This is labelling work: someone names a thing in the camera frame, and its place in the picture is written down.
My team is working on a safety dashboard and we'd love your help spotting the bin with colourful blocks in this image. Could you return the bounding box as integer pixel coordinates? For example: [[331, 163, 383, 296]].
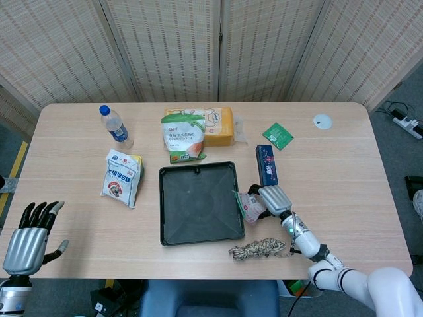
[[277, 279, 323, 298]]

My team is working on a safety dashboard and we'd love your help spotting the black floor object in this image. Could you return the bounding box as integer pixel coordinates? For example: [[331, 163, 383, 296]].
[[404, 175, 423, 196]]

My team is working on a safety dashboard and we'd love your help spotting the green white corn starch bag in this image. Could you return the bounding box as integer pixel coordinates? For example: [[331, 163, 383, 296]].
[[160, 112, 208, 165]]

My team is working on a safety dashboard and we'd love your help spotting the coiled black beige rope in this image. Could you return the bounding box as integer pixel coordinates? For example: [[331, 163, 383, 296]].
[[227, 238, 295, 262]]

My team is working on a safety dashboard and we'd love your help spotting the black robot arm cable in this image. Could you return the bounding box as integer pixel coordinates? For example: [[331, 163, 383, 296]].
[[288, 280, 311, 317]]

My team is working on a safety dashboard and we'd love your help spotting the black floor cable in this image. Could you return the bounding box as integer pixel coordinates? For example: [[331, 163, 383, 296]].
[[375, 100, 410, 116]]

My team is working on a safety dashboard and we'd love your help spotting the small pink white packet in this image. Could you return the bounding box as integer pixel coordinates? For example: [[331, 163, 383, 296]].
[[232, 190, 267, 227]]

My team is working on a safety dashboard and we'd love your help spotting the dark blue rectangular box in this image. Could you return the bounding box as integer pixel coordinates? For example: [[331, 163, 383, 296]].
[[255, 144, 279, 188]]

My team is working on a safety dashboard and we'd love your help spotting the white round cable grommet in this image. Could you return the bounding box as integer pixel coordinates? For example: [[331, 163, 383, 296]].
[[313, 113, 334, 130]]

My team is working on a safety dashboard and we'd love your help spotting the white shoe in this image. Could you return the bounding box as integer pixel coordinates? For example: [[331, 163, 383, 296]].
[[412, 190, 423, 219]]

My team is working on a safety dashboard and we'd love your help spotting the grey shoe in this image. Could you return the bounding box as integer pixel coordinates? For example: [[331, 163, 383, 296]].
[[0, 176, 18, 193]]

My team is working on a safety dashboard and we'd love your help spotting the beige woven folding screen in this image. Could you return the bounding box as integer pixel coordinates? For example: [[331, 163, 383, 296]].
[[0, 0, 423, 133]]

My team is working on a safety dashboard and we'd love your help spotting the black square plastic tray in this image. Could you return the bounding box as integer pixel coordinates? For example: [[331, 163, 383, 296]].
[[158, 160, 246, 247]]

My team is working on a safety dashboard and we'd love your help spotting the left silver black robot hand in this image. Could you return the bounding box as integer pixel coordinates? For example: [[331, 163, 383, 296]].
[[2, 200, 69, 277]]

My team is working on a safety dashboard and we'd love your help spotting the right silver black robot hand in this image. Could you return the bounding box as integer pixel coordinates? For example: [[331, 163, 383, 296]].
[[247, 184, 293, 221]]

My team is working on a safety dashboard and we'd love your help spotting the black device under table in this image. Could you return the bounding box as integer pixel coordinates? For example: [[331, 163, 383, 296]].
[[89, 280, 146, 317]]

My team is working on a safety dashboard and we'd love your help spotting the white blue sugar bag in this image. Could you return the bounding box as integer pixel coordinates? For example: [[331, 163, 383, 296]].
[[100, 148, 140, 209]]

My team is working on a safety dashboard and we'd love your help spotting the white power strip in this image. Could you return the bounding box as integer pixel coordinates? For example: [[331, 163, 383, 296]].
[[392, 110, 423, 139]]

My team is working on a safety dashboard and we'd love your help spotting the orange yellow snack package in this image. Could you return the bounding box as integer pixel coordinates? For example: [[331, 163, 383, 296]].
[[164, 106, 249, 147]]

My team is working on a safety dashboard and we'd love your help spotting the small green sachet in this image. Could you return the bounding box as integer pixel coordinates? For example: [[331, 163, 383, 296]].
[[262, 122, 295, 151]]

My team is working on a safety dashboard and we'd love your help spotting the clear bottle with blue cap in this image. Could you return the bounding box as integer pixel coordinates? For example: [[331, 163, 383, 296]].
[[98, 104, 135, 150]]

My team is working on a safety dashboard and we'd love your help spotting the blue chair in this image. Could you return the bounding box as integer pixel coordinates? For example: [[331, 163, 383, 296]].
[[140, 279, 280, 317]]

